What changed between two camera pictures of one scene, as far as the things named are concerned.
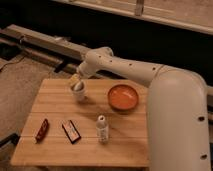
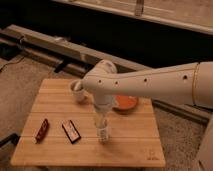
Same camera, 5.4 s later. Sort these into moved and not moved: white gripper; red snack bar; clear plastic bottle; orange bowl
Moved: white gripper
Not moved: red snack bar; orange bowl; clear plastic bottle
